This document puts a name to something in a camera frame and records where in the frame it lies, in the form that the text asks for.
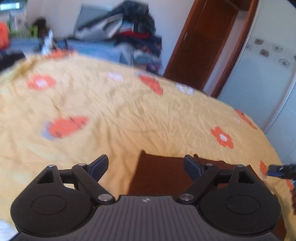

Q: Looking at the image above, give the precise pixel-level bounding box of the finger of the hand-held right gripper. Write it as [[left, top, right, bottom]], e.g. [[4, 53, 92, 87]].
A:
[[267, 164, 296, 179]]

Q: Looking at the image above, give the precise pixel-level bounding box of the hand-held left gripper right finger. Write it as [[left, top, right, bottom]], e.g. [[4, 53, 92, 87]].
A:
[[177, 155, 260, 205]]

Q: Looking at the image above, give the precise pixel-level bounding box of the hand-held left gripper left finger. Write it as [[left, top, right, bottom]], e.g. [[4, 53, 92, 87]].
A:
[[36, 154, 116, 205]]

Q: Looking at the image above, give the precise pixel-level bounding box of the brown knit sweater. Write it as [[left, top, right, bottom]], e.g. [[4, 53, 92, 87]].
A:
[[128, 150, 288, 241]]

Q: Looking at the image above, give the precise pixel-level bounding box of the pile of clothes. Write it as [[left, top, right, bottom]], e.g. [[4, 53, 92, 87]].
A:
[[74, 0, 163, 73]]

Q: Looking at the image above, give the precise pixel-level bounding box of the yellow floral bedsheet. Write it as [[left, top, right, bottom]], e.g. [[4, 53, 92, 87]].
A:
[[0, 50, 296, 241]]

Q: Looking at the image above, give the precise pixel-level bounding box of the white sliding wardrobe door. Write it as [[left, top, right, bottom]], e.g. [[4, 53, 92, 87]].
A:
[[217, 0, 296, 168]]

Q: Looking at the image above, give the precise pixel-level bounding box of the brown wooden door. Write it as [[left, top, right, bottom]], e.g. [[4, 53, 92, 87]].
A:
[[163, 0, 259, 98]]

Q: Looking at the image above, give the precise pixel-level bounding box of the blue quilted blanket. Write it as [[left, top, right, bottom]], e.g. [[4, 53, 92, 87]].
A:
[[9, 37, 123, 63]]

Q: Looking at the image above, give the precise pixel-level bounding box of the white crumpled bag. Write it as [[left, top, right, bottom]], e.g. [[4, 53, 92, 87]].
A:
[[42, 29, 56, 55]]

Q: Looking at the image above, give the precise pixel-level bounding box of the dark cloth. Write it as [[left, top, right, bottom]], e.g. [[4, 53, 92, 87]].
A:
[[0, 52, 26, 73]]

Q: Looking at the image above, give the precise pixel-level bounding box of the dark backpack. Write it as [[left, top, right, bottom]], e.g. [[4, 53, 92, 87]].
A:
[[37, 19, 50, 39]]

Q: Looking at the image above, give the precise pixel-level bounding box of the grey framed panel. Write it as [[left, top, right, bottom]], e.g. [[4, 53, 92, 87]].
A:
[[76, 4, 116, 31]]

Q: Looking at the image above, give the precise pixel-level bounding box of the orange bag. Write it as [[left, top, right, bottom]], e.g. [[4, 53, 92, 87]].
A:
[[0, 22, 10, 49]]

